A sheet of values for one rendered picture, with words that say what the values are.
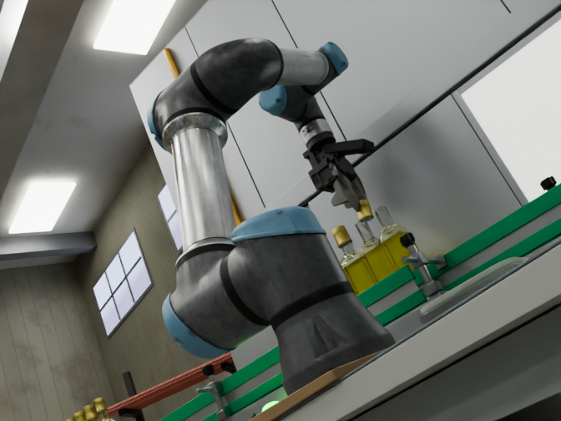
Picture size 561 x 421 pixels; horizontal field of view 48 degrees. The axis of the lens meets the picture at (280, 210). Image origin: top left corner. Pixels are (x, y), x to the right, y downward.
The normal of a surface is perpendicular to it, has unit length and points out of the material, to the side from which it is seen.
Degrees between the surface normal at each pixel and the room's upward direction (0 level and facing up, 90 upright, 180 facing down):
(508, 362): 90
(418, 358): 90
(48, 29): 180
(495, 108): 90
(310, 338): 76
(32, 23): 180
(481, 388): 90
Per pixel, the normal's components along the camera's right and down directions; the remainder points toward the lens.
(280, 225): -0.01, -0.40
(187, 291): -0.67, -0.36
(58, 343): 0.52, -0.54
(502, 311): -0.77, 0.05
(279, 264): -0.34, -0.20
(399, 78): -0.61, -0.09
